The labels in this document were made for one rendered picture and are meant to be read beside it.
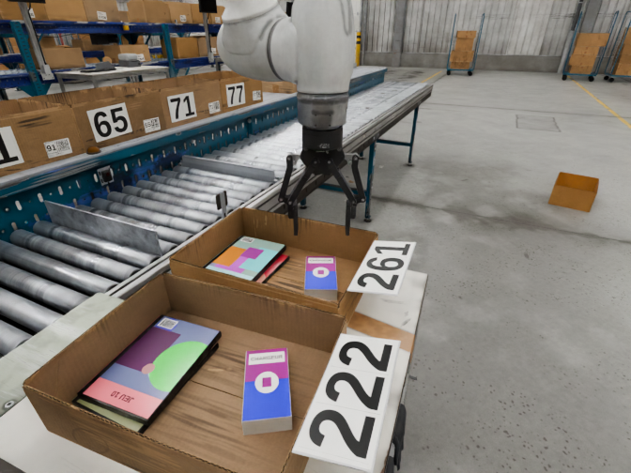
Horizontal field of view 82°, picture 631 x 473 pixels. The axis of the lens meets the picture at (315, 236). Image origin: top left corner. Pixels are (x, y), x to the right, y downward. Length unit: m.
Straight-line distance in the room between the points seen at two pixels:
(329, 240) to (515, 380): 1.15
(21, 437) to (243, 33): 0.71
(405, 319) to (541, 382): 1.15
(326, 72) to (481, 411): 1.38
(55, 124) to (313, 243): 0.95
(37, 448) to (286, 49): 0.70
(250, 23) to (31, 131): 0.92
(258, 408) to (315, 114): 0.47
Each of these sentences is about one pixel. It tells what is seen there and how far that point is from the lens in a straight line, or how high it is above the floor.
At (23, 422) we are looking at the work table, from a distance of 0.76.
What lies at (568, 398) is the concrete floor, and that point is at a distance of 1.86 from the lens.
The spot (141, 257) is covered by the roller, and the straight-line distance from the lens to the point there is 1.06.
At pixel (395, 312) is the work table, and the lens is 0.80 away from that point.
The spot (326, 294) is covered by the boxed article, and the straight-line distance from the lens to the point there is 0.78.
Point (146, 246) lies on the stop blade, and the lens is 1.09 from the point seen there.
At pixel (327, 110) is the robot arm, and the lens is 0.64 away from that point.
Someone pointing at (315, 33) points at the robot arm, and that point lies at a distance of 0.63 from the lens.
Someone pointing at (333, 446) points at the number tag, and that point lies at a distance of 0.47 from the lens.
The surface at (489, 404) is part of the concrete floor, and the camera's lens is 1.70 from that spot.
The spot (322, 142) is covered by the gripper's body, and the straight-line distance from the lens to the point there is 0.66.
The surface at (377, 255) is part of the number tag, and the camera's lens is 0.77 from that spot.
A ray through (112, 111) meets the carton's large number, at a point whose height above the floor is 1.01.
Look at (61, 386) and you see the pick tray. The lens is 0.70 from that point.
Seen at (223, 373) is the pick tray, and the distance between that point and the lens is 0.68.
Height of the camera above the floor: 1.26
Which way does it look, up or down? 30 degrees down
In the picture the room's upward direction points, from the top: straight up
